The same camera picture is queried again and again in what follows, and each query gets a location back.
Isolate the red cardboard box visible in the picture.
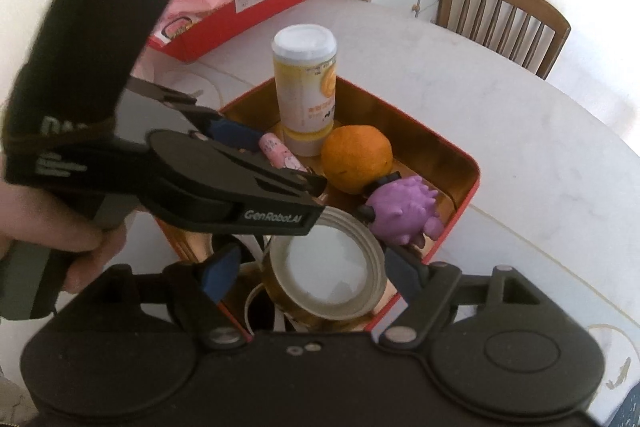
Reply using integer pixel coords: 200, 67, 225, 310
150, 0, 326, 62

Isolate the person's left hand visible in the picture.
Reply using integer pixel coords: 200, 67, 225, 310
0, 157, 128, 295

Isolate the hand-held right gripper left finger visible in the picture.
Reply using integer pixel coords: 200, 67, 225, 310
100, 243, 251, 351

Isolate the purple spiky toy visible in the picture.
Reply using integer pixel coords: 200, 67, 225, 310
359, 174, 443, 250

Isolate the white and yellow bottle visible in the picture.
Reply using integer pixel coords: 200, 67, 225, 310
271, 24, 338, 158

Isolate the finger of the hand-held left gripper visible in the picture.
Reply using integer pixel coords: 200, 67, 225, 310
142, 129, 328, 238
127, 77, 261, 152

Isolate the pink tube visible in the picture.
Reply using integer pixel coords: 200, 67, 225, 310
258, 133, 308, 172

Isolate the red tin box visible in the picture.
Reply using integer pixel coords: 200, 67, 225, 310
155, 76, 482, 338

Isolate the orange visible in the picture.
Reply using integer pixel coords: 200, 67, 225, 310
320, 125, 393, 195

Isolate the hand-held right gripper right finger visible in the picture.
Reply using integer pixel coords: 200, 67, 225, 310
380, 244, 544, 351

